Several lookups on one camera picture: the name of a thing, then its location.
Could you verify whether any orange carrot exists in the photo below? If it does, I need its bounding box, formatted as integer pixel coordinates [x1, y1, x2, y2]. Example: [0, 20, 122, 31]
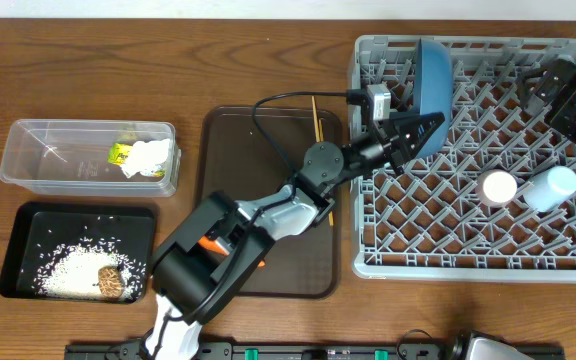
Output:
[197, 235, 267, 269]

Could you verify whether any brown mushroom piece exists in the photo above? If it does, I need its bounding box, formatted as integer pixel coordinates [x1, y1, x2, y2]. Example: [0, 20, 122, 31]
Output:
[98, 266, 124, 300]

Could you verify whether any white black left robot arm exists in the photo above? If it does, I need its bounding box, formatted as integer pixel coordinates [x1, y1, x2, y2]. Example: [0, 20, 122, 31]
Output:
[139, 112, 446, 359]

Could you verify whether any white tissue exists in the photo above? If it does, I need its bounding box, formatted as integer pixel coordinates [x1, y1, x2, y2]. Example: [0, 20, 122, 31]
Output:
[120, 139, 171, 178]

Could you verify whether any clear plastic bin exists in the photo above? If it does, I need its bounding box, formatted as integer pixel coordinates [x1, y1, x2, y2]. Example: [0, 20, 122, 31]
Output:
[0, 119, 181, 197]

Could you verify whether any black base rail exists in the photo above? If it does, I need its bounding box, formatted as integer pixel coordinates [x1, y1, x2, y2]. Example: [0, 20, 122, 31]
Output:
[65, 332, 567, 360]

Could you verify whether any yellow green foil wrapper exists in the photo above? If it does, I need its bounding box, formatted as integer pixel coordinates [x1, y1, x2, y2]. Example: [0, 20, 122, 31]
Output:
[106, 141, 165, 179]

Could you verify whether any dark brown serving tray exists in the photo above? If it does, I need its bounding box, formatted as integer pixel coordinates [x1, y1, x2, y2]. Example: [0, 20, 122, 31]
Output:
[194, 106, 343, 299]

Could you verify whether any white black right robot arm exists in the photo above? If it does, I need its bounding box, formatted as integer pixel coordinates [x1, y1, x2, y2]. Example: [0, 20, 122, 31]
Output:
[517, 59, 576, 144]

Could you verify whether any black plastic tray bin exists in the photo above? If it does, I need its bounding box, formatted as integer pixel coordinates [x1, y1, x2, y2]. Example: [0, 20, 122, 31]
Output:
[0, 202, 156, 304]

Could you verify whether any grey dishwasher rack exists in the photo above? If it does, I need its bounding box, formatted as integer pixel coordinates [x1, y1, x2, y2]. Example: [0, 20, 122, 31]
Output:
[350, 36, 576, 283]

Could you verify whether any light blue plastic cup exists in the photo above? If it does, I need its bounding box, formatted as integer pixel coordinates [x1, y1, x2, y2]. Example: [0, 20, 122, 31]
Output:
[523, 166, 576, 212]

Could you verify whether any white rice pile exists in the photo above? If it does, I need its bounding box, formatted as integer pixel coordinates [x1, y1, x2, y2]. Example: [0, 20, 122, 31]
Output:
[31, 236, 146, 302]

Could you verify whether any pink plastic cup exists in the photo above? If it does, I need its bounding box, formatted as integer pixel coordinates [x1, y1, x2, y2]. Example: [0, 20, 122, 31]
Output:
[475, 169, 518, 207]

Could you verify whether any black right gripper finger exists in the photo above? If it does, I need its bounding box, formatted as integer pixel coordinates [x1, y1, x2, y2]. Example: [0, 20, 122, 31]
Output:
[517, 59, 566, 83]
[517, 85, 547, 116]

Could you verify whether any wooden chopstick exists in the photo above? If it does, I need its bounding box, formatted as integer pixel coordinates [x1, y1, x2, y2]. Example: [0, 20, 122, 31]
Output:
[311, 96, 321, 142]
[317, 118, 334, 227]

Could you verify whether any dark blue plate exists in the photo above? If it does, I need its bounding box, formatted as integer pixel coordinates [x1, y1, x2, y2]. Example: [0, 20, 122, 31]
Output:
[413, 38, 453, 158]

